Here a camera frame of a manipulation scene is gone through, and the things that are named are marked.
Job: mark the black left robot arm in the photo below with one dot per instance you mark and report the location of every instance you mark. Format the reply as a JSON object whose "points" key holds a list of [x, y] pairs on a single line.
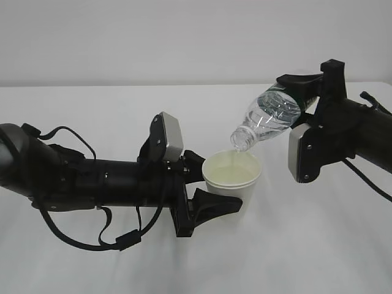
{"points": [[60, 179]]}

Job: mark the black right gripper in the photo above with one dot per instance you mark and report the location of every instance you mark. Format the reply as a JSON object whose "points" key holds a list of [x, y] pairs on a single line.
{"points": [[340, 128]]}

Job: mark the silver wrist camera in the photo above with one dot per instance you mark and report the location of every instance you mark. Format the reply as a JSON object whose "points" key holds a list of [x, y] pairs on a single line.
{"points": [[173, 138], [301, 155]]}

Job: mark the white paper cup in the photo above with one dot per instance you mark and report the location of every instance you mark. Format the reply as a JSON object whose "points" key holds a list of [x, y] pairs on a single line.
{"points": [[238, 196], [231, 168]]}

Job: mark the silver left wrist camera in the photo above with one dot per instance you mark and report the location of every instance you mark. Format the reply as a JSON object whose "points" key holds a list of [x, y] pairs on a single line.
{"points": [[173, 138]]}

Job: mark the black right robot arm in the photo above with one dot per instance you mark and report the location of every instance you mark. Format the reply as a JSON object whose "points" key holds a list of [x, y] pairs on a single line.
{"points": [[379, 134]]}

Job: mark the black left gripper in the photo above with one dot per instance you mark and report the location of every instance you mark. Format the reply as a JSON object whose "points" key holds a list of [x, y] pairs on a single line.
{"points": [[163, 185]]}

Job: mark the clear green-label water bottle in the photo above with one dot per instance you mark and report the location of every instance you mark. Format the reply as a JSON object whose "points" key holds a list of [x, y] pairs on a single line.
{"points": [[270, 114]]}

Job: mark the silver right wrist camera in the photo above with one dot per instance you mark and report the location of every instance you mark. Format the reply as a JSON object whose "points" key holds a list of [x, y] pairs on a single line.
{"points": [[301, 155]]}

